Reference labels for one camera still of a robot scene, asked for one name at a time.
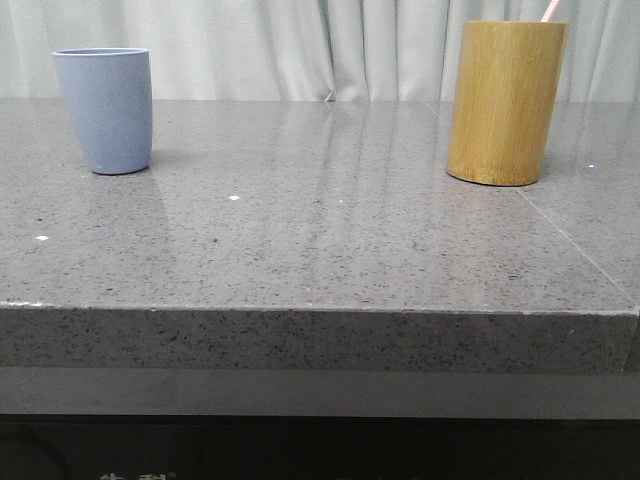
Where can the blue plastic cup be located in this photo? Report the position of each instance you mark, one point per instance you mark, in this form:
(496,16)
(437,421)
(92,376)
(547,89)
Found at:
(108,94)

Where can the bamboo cylinder holder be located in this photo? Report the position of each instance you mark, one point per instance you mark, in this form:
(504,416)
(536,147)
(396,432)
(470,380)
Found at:
(506,88)

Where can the white curtain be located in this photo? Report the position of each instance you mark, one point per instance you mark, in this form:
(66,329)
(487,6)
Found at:
(256,50)

